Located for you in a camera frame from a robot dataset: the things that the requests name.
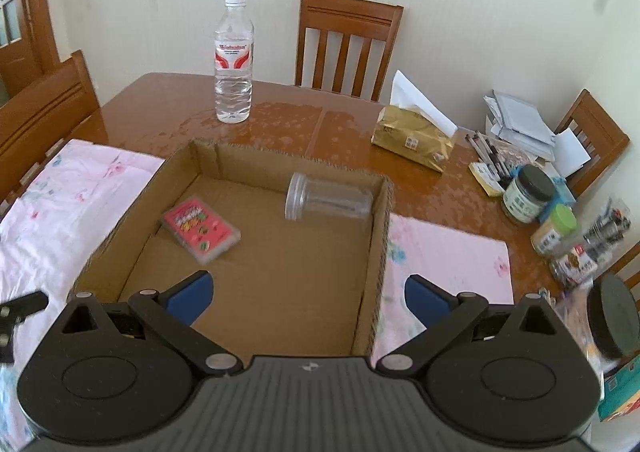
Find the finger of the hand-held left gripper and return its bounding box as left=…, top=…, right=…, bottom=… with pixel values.
left=0, top=291, right=49, bottom=364

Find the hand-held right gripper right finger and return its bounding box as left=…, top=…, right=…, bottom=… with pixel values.
left=375, top=274, right=583, bottom=379

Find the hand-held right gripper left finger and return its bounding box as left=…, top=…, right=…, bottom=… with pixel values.
left=54, top=270, right=246, bottom=379

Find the brown cardboard box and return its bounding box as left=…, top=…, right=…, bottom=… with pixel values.
left=72, top=139, right=396, bottom=358

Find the pink card pack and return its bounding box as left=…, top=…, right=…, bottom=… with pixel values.
left=161, top=197, right=241, bottom=265

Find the pink floral cloth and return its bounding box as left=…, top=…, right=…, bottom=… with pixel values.
left=0, top=139, right=516, bottom=450

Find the yellow sticky note pad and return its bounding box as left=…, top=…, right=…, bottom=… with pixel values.
left=470, top=163, right=506, bottom=197

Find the clear plastic jar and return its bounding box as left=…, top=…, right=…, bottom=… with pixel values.
left=284, top=172, right=375, bottom=221

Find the jar with green lid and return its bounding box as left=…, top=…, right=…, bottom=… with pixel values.
left=530, top=204, right=578, bottom=257

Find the glass jar with black lid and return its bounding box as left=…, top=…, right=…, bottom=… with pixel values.
left=501, top=165, right=558, bottom=225

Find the bundle of pens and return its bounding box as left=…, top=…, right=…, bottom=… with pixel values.
left=465, top=131, right=517, bottom=189

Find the gold tissue pack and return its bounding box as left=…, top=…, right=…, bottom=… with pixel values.
left=371, top=70, right=458, bottom=173

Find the clear plastic bag of clips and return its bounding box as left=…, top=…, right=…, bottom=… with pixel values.
left=547, top=197, right=636, bottom=290

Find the large jar with black lid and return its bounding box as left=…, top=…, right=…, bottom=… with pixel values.
left=560, top=273, right=640, bottom=374

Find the wooden chair with grooved backrest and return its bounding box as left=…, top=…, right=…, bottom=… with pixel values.
left=0, top=50, right=103, bottom=205

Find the stack of white papers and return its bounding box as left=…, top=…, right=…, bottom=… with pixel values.
left=482, top=89, right=592, bottom=177

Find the colourful cardboard packet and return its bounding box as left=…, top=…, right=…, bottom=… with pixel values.
left=597, top=362, right=640, bottom=423

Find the clear water bottle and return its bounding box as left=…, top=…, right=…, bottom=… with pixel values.
left=214, top=0, right=255, bottom=123

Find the small wooden chair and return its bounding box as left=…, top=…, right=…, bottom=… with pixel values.
left=554, top=88, right=631, bottom=197

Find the wooden slat-back chair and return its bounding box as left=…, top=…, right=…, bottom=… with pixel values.
left=294, top=0, right=405, bottom=102

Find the wooden door with glass panes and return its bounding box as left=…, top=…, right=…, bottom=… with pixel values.
left=0, top=0, right=62, bottom=102

